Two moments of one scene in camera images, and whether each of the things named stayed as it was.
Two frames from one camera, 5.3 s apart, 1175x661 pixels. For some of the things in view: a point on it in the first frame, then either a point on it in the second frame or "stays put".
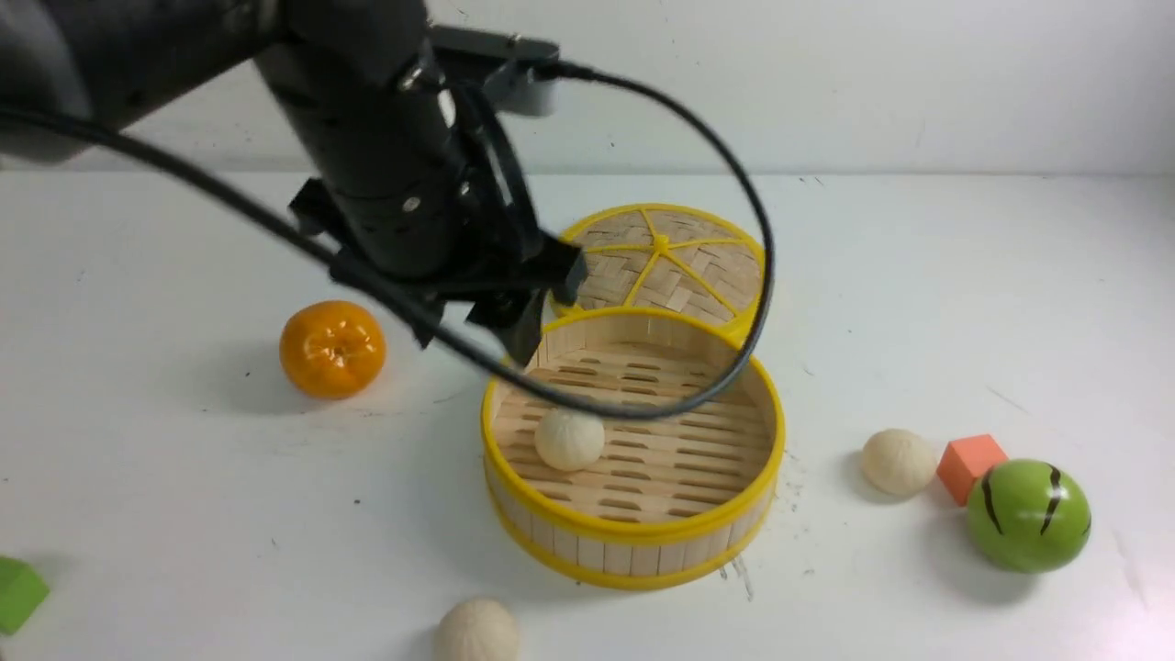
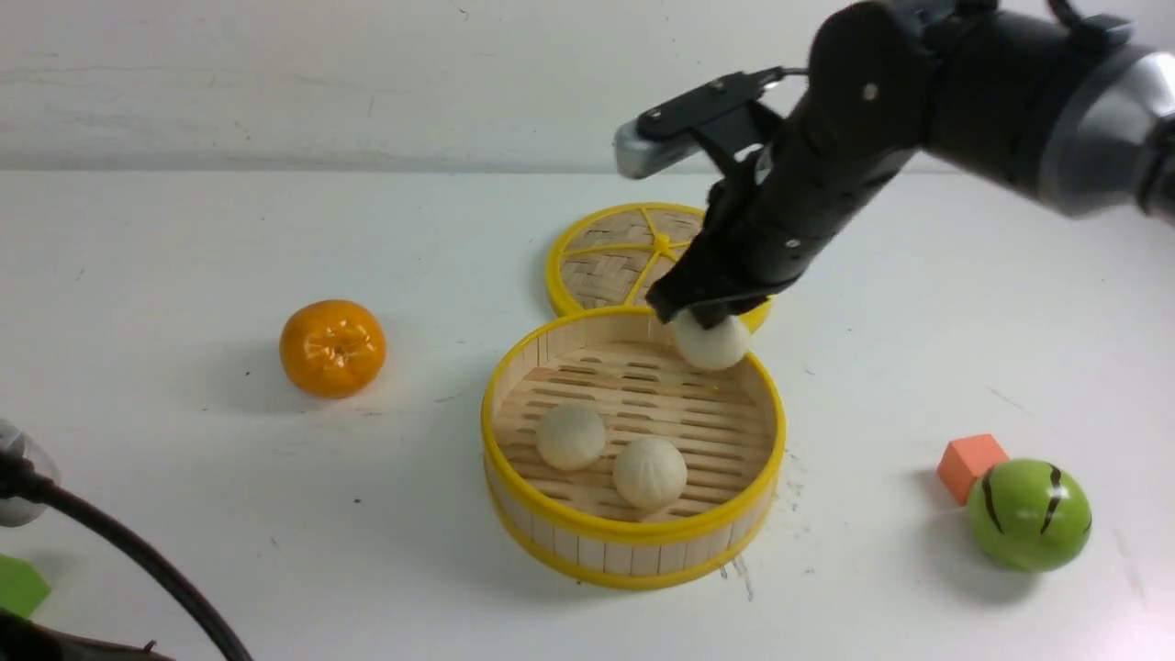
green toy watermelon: [1028, 516] stays put
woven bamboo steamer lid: [666, 262] stays put
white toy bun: [569, 440] stays put
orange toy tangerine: [334, 350] stays put
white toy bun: [477, 630] to [649, 474]
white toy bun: [898, 461] to [718, 347]
